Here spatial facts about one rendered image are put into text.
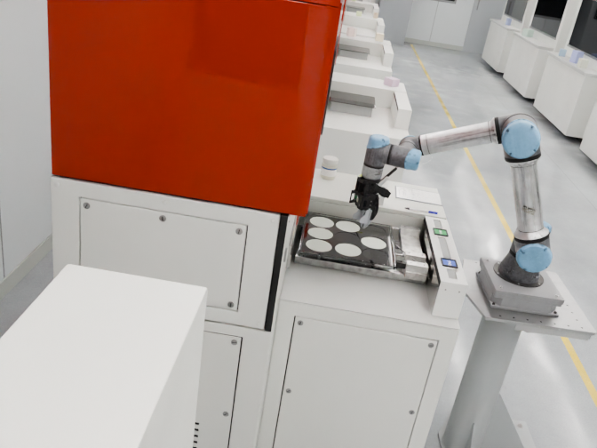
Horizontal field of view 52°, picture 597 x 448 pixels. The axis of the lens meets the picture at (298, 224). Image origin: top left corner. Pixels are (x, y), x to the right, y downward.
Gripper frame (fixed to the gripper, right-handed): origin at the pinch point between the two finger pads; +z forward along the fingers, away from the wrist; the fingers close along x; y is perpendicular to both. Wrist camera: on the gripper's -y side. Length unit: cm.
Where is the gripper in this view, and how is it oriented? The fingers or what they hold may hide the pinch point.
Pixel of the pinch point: (365, 225)
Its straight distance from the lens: 235.9
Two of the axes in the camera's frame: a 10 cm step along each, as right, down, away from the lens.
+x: 5.6, 4.3, -7.1
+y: -8.1, 1.3, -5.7
